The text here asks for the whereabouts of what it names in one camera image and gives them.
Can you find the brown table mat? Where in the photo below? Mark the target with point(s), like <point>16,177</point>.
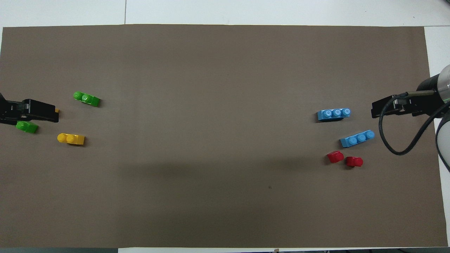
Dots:
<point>225,88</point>

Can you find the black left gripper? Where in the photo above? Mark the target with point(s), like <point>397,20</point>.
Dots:
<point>12,109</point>

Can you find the green two-stud toy brick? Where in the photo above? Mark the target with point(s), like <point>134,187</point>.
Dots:
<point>27,127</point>
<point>87,99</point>

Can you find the red one-stud toy brick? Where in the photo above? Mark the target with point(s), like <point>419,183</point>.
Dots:
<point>335,157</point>
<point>354,161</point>

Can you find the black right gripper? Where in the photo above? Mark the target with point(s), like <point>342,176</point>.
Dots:
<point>427,100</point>

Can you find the blue three-stud toy brick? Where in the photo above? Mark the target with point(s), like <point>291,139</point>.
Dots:
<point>333,115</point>
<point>357,139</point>

